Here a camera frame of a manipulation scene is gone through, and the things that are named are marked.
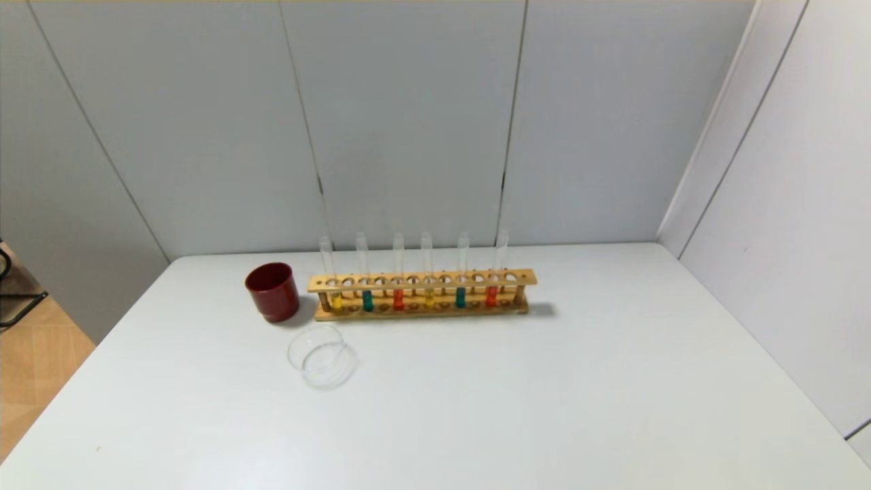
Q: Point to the glass tube with yellow pigment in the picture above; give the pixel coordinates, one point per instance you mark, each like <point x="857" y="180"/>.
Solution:
<point x="336" y="301"/>
<point x="429" y="298"/>

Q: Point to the dark red cup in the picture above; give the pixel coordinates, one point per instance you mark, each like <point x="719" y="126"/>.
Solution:
<point x="272" y="292"/>

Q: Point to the glass tube with blue pigment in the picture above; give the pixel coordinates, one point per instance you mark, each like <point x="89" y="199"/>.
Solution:
<point x="367" y="301"/>
<point x="461" y="297"/>

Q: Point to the wooden test tube rack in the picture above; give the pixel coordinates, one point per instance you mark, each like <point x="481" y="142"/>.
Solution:
<point x="422" y="280"/>

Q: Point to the black metal frame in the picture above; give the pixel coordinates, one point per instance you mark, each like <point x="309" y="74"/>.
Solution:
<point x="20" y="306"/>

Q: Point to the glass tube with red pigment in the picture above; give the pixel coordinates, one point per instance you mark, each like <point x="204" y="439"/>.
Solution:
<point x="491" y="296"/>
<point x="398" y="300"/>

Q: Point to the clear glass dish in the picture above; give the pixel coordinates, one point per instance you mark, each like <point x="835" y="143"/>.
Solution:
<point x="323" y="361"/>

